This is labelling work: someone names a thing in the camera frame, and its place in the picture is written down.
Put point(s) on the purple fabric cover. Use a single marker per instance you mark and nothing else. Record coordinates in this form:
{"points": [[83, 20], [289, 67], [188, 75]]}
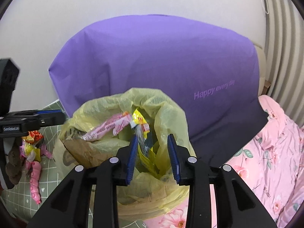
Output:
{"points": [[154, 59]]}

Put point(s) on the red yellow snack wrapper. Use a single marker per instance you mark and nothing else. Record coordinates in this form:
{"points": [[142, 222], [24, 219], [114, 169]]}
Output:
{"points": [[34, 136]]}

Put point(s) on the dark silver wrapper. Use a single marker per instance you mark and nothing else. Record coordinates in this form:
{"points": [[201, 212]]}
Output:
{"points": [[142, 142]]}

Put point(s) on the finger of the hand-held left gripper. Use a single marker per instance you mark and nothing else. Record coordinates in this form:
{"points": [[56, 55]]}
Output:
{"points": [[51, 111], [53, 119]]}

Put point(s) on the pink floral blanket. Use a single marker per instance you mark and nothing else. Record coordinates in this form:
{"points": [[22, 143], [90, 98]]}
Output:
{"points": [[273, 159]]}

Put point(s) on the yellow plastic trash bag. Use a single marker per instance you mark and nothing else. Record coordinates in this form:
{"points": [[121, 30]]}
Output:
{"points": [[166, 114]]}

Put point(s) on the beige curtain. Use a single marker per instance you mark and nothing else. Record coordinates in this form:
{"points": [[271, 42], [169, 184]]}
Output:
{"points": [[287, 52]]}

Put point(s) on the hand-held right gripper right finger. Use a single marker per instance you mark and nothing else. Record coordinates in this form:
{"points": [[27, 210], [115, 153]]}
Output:
{"points": [[173, 163]]}

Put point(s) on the cream chair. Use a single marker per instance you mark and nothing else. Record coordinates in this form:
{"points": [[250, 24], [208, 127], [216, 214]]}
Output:
{"points": [[261, 64]]}

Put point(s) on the brown paper bag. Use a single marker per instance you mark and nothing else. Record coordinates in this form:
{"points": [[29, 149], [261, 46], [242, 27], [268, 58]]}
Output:
{"points": [[83, 150]]}

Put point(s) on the green checked cloth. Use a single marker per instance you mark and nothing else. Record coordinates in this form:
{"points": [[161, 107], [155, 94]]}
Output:
{"points": [[48, 135]]}

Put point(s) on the pink pig toy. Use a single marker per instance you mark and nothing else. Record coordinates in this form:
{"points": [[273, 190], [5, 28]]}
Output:
{"points": [[35, 182]]}

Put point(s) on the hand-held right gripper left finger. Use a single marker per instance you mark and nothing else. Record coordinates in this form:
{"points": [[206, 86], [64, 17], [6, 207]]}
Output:
{"points": [[132, 163]]}

